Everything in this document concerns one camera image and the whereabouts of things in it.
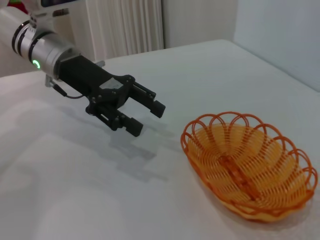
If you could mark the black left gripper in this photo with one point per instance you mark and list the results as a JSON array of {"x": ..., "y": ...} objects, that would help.
[{"x": 82, "y": 75}]

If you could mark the orange plastic woven basket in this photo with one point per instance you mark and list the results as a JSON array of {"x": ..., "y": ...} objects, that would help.
[{"x": 250, "y": 170}]

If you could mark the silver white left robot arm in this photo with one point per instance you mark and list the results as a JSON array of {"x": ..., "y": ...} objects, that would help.
[{"x": 47, "y": 50}]

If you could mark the dark screen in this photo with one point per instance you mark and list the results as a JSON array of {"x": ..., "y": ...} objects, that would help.
[{"x": 57, "y": 3}]

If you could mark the red object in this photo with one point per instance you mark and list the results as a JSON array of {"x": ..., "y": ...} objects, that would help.
[{"x": 18, "y": 5}]

